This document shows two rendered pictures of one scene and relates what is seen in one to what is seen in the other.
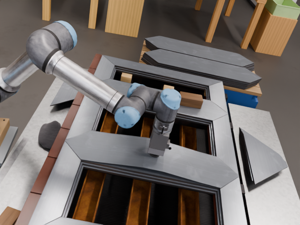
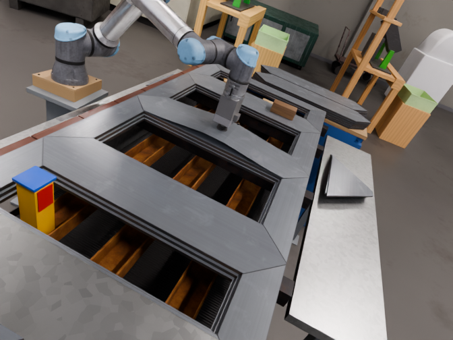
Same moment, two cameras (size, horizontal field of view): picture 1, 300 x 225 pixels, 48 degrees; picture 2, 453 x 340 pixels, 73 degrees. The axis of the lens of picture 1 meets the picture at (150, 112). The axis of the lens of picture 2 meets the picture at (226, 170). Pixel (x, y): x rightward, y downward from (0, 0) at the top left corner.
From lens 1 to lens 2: 55 cm
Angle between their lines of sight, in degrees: 11
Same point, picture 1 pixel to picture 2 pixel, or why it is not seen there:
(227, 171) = (296, 168)
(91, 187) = (151, 151)
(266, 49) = (391, 137)
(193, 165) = (260, 151)
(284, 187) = (363, 214)
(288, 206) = (360, 230)
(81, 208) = not seen: hidden behind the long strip
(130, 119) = (191, 50)
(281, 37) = (410, 128)
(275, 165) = (358, 190)
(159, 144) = (226, 110)
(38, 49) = not seen: outside the picture
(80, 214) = not seen: hidden behind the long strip
